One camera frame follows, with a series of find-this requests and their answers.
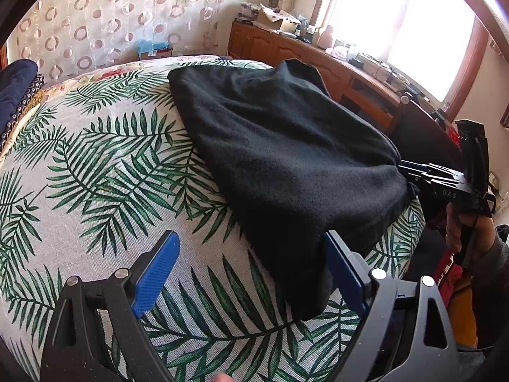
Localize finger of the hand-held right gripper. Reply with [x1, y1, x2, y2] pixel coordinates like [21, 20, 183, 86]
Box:
[398, 160, 458, 180]
[406, 174, 435, 194]

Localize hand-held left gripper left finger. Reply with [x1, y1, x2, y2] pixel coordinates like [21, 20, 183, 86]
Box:
[40, 230, 181, 382]

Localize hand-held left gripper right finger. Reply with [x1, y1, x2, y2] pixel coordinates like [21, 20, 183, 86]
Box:
[322, 230, 458, 382]

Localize black printed T-shirt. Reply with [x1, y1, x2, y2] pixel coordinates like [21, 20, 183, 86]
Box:
[167, 59, 422, 321]

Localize person's right forearm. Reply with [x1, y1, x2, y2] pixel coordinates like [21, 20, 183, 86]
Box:
[468, 225, 509, 351]

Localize person's right hand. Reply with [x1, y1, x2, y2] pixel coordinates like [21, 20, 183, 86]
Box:
[444, 201, 499, 264]

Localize dark chair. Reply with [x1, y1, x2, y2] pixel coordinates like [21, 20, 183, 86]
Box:
[387, 93, 463, 170]

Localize red garment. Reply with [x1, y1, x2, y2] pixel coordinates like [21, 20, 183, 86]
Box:
[433, 252, 467, 301]

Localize leaf print bed sheet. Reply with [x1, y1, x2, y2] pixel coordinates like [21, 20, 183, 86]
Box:
[0, 53, 426, 382]

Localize bright window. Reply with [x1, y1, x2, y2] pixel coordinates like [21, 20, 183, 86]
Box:
[310, 0, 478, 104]

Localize wooden cabinet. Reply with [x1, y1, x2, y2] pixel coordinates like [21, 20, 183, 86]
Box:
[228, 22, 410, 132]

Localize open cardboard box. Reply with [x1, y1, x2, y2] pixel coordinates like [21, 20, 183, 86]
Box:
[256, 4, 303, 36]

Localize navy cloth with gold flowers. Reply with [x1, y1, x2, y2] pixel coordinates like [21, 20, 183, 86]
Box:
[0, 74, 46, 148]

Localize cardboard box with blue cloth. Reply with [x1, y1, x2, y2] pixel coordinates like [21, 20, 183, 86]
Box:
[136, 39, 173, 60]

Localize stack of books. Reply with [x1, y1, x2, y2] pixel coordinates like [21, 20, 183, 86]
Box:
[234, 2, 264, 25]

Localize navy blue folded cloth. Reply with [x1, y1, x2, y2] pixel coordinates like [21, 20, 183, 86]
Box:
[0, 59, 38, 106]

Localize sheer curtain with circles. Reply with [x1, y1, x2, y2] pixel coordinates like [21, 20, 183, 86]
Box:
[8, 0, 287, 88]

